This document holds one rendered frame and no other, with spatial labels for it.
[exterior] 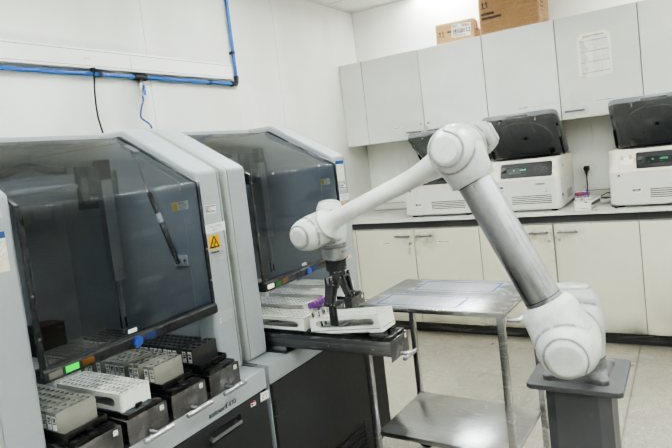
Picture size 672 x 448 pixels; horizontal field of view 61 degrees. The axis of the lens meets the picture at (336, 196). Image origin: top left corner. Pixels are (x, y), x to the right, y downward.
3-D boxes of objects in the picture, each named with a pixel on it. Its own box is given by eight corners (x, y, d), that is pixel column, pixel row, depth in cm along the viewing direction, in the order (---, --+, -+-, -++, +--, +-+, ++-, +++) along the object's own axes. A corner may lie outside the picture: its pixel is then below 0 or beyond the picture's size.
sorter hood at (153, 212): (-57, 365, 166) (-93, 148, 161) (119, 306, 217) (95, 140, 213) (45, 385, 138) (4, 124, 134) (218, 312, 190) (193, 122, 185)
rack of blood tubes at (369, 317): (311, 335, 206) (307, 318, 205) (326, 326, 214) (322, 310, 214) (383, 332, 190) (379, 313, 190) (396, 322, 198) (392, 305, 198)
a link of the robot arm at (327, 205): (327, 240, 209) (309, 247, 197) (322, 198, 208) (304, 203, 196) (353, 239, 204) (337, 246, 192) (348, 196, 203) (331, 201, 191)
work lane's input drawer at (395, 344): (235, 347, 223) (232, 325, 223) (258, 336, 235) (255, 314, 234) (404, 365, 185) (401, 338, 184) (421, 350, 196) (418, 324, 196)
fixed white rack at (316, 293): (269, 306, 254) (268, 293, 254) (283, 300, 263) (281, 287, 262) (325, 309, 238) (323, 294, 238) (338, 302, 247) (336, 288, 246)
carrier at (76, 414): (93, 415, 152) (90, 394, 152) (98, 416, 151) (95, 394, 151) (53, 436, 142) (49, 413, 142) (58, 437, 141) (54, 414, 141)
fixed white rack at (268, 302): (247, 316, 241) (245, 302, 241) (262, 310, 250) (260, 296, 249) (305, 320, 225) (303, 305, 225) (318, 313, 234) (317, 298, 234)
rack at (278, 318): (243, 329, 223) (241, 314, 222) (259, 322, 231) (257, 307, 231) (305, 334, 207) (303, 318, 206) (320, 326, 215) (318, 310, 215)
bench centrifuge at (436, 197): (405, 218, 440) (396, 135, 436) (437, 207, 492) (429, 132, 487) (474, 215, 409) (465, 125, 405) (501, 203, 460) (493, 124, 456)
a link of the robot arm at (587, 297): (608, 345, 176) (601, 275, 174) (606, 367, 160) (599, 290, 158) (552, 342, 183) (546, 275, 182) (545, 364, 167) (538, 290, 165)
